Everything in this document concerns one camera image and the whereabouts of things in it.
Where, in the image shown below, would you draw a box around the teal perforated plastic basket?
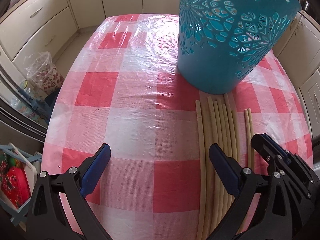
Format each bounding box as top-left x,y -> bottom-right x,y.
177,0 -> 301,94

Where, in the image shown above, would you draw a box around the cream kitchen base cabinets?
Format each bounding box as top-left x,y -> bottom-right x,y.
1,0 -> 179,65

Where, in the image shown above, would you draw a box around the beige wooden chopstick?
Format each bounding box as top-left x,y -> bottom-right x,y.
207,96 -> 223,230
232,110 -> 241,162
201,100 -> 214,239
223,93 -> 238,160
244,109 -> 252,168
214,98 -> 228,222
217,98 -> 232,215
247,108 -> 255,171

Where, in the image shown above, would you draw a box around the red floral bag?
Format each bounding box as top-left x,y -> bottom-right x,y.
1,167 -> 31,209

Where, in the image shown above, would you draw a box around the pink checkered plastic tablecloth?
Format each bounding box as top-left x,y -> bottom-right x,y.
40,13 -> 315,240

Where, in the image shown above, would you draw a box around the floral plastic-lined waste bin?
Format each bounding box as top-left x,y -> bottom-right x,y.
24,51 -> 65,95

